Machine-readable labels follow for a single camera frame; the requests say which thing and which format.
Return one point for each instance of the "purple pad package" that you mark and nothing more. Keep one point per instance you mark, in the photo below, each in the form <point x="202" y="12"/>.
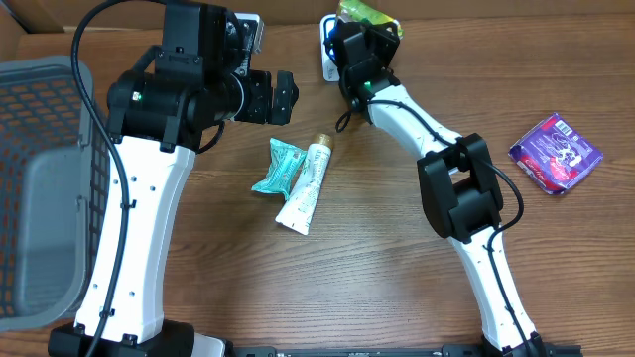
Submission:
<point x="555" y="155"/>

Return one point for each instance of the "grey plastic basket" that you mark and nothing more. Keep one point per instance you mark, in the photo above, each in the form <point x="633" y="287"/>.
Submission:
<point x="54" y="186"/>

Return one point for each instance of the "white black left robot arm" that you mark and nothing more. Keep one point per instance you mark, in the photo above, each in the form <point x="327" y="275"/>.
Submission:
<point x="198" y="77"/>

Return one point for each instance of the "white tube gold cap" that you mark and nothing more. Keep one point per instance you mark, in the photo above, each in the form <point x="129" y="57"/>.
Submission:
<point x="298" y="211"/>

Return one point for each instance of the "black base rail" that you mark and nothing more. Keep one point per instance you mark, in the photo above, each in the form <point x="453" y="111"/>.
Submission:
<point x="448" y="350"/>

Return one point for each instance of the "green juice carton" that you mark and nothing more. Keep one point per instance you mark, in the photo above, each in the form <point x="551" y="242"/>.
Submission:
<point x="358" y="11"/>

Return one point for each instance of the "white barcode scanner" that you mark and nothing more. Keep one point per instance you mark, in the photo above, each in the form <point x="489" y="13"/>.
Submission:
<point x="329" y="68"/>

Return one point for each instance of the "teal snack packet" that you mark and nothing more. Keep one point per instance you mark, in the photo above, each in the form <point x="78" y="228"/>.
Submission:
<point x="286" y="160"/>

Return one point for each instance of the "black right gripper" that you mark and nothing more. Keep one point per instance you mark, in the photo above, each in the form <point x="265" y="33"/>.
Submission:
<point x="381" y="42"/>

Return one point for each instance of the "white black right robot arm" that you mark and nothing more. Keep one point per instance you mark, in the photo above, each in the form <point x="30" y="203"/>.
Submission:
<point x="459" y="184"/>

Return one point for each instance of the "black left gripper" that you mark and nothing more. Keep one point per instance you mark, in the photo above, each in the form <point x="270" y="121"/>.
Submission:
<point x="263" y="109"/>

